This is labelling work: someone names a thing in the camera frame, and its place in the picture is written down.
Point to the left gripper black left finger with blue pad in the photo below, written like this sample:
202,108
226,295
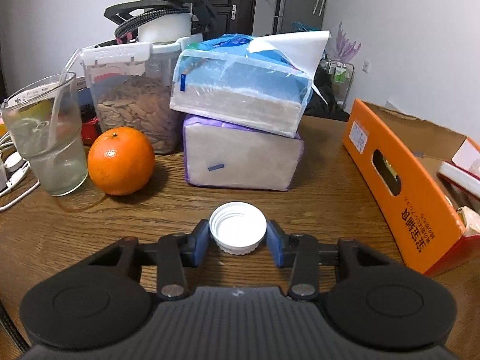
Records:
170,255

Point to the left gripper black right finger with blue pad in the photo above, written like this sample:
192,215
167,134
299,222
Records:
304,254

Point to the white jar lid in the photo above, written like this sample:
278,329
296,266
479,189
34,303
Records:
237,227

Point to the red white lint brush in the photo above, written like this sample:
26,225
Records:
461,178

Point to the orange fruit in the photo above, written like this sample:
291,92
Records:
121,161

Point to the purple tissue pack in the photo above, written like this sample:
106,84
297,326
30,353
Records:
224,155

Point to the orange cardboard box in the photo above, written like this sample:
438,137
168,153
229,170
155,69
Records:
399,157

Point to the black bag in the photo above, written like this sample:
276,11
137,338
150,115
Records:
324,105

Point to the clear food container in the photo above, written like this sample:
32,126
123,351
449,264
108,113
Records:
131,87

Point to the blue tissue pack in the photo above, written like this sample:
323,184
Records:
264,83

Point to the clear plastic cup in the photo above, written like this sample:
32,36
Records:
44,123

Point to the purple coral decoration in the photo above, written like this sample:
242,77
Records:
343,49

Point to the white charger with cables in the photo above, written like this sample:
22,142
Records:
14,169

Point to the wire rack with bottles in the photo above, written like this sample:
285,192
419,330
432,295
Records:
341,76

